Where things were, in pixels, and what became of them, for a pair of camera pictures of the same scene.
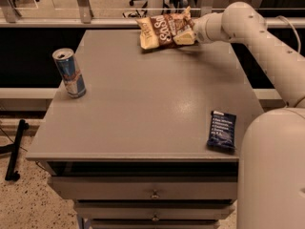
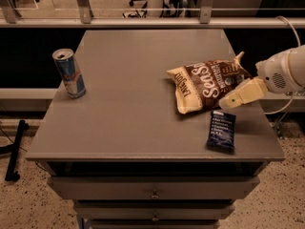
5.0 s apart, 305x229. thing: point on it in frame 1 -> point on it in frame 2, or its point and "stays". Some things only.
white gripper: (201, 30) -> (274, 71)
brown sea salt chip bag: (158, 31) -> (204, 85)
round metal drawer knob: (154, 196) stays
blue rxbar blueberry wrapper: (221, 130) stays
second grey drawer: (153, 211) stays
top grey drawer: (149, 187) stays
